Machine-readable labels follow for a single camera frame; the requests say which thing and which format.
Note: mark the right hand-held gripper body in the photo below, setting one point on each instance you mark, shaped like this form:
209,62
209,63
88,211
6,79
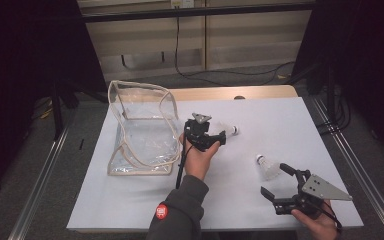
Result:
320,190

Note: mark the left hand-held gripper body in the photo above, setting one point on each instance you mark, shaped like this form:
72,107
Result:
198,133

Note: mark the white shuttlecock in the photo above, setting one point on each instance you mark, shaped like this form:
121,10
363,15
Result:
233,130
269,168

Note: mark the clear plastic bag beige trim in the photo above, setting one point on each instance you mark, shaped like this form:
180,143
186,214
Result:
146,140

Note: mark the person's left hand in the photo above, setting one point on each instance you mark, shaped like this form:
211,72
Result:
196,163

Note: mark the person's right hand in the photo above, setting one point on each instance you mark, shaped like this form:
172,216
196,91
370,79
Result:
321,226

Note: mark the dark table grommet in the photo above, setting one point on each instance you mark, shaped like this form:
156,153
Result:
239,97

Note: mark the wooden table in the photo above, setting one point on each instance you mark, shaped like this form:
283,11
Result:
230,91

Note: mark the red round sleeve badge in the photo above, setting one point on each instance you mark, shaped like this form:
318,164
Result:
161,211

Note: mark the small black stick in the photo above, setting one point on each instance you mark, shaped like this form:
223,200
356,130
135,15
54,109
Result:
81,144

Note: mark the black horizontal bar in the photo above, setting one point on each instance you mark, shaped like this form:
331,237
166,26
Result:
180,13

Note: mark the black metal stand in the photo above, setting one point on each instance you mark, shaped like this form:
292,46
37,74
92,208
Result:
57,116

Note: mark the black curtain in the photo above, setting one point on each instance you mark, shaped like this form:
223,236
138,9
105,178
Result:
20,66
373,50

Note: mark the aluminium floor rail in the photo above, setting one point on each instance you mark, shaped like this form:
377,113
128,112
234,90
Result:
356,166
41,180

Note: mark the wall socket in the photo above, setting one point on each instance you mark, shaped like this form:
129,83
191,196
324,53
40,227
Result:
182,3

